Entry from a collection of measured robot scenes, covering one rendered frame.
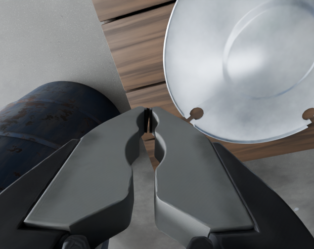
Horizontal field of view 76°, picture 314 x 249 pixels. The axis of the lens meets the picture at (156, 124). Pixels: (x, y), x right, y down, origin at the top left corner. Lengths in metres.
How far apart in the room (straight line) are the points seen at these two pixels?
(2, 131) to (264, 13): 0.46
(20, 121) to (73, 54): 0.29
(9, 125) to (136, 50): 0.31
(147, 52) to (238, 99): 0.15
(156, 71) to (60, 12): 0.44
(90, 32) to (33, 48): 0.18
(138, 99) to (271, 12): 0.20
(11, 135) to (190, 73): 0.34
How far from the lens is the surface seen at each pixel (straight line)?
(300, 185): 1.16
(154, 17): 0.28
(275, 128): 0.39
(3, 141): 0.45
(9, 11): 0.75
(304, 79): 0.36
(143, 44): 0.28
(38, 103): 0.58
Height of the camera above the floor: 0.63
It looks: 58 degrees down
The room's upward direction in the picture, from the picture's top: 179 degrees clockwise
